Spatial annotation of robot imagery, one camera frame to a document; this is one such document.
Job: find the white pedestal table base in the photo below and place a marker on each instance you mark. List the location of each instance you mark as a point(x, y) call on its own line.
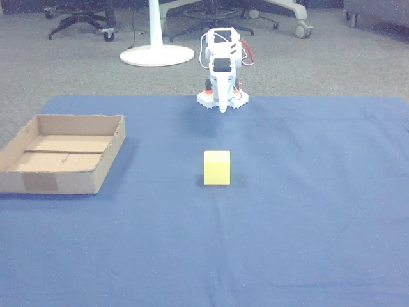
point(156, 54)

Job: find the white frame with casters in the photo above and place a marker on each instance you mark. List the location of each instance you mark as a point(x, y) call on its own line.
point(297, 11)

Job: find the blue cloth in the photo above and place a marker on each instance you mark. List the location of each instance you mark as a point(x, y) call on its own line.
point(255, 224)

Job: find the grey furniture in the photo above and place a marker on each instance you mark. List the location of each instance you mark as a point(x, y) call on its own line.
point(377, 11)

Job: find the yellow block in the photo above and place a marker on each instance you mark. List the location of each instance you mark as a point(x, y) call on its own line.
point(217, 169)

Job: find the shallow cardboard box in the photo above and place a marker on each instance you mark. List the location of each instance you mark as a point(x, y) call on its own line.
point(64, 150)

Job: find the black office chair base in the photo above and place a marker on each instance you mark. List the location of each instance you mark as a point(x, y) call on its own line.
point(211, 24)
point(80, 19)

